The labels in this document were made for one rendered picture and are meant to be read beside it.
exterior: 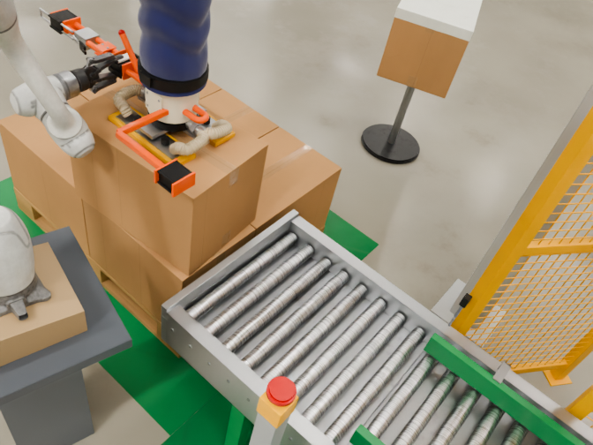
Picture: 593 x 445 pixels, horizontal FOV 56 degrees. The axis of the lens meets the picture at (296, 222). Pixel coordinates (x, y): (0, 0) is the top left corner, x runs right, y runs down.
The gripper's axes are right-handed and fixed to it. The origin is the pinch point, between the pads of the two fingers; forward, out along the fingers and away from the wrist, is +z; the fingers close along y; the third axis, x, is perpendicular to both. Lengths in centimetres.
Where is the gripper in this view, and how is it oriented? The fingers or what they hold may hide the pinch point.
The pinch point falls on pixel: (123, 64)
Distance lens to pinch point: 216.2
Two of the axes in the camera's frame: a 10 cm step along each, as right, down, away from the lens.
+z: 6.4, -4.8, 6.0
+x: 7.5, 5.6, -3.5
